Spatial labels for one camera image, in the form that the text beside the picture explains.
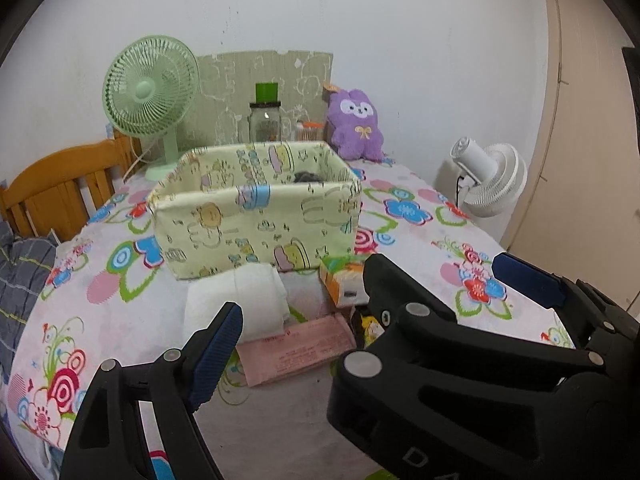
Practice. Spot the grey cloth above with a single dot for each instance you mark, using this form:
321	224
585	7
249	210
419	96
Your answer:
307	177

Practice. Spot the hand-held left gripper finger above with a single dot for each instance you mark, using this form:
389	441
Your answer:
217	355

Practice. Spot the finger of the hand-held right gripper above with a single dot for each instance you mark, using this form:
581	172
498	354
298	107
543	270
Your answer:
400	290
530	282

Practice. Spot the wooden bed headboard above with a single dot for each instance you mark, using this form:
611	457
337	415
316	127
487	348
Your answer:
55	175

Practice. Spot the white cloth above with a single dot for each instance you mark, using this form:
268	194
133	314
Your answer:
235	300

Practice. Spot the green desk fan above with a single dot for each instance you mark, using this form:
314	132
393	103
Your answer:
145	92

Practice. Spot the orange lid swab jar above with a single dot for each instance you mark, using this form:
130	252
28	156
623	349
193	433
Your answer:
310	132

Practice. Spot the green printed board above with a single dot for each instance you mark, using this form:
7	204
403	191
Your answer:
225	85

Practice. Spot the white floor fan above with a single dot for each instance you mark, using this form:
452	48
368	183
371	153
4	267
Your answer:
495	175

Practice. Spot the grey plaid blanket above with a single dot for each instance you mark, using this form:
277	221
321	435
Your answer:
20	280

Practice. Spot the purple plush bunny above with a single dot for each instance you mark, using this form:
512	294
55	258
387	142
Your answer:
355	130

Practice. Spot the beige door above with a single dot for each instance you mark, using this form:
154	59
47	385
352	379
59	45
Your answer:
590	160

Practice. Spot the green plastic cup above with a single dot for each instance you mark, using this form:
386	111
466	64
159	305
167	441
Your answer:
266	92

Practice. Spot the pink packet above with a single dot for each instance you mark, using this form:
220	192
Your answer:
295	355

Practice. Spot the yellow printed fabric box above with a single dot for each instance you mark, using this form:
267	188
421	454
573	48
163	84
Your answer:
240	225

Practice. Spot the orange green tissue packet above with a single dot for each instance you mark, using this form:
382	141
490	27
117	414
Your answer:
340	280

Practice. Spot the yellow cartoon box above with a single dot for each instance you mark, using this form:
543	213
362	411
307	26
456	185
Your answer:
367	327

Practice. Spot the glass mug jar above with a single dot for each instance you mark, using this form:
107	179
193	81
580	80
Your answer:
267	122

